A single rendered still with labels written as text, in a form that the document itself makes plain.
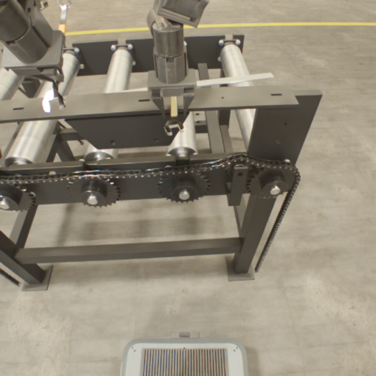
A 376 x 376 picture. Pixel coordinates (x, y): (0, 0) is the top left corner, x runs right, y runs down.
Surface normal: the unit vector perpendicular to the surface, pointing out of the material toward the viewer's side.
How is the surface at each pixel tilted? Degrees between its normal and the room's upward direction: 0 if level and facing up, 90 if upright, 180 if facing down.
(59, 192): 90
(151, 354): 0
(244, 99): 0
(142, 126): 90
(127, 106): 0
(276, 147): 90
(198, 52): 90
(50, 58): 30
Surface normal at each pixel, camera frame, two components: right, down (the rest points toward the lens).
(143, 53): 0.05, 0.78
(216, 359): -0.02, -0.62
